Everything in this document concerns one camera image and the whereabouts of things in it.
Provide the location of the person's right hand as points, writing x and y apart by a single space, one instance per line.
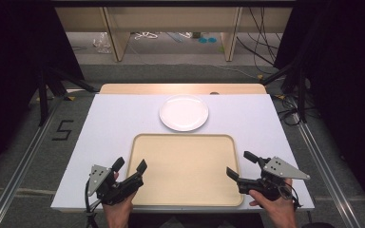
280 210

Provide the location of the light wooden desk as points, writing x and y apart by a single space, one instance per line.
171 19

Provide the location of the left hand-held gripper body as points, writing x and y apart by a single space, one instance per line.
114 190

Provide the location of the black curtain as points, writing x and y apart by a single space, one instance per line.
9 63
345 79

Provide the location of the clear plastic bag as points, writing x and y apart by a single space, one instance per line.
102 42

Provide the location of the blue round discs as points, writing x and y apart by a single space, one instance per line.
207 40

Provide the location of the white round plate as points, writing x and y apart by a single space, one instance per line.
183 113

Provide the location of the beige plastic tray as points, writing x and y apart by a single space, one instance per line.
185 171

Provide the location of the aluminium floor rail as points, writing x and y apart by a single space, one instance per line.
323 167
22 171

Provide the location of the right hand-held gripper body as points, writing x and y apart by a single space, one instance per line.
275 169

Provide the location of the person's left hand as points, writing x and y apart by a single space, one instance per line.
119 210

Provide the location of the person's dark trousers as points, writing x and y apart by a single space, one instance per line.
196 221

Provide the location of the black metal stand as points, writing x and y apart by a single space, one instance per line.
301 95
43 95

